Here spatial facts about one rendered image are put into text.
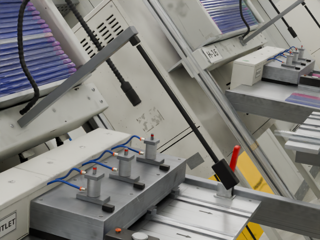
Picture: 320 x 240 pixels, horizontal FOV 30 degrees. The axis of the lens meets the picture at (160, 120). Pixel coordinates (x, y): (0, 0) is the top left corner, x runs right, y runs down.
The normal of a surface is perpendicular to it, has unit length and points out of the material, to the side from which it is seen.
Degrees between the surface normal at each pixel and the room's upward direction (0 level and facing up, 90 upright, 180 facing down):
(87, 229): 90
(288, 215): 90
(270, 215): 90
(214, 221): 43
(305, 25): 90
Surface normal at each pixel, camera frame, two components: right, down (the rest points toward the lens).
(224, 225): 0.08, -0.96
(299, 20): -0.40, 0.22
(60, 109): 0.72, -0.52
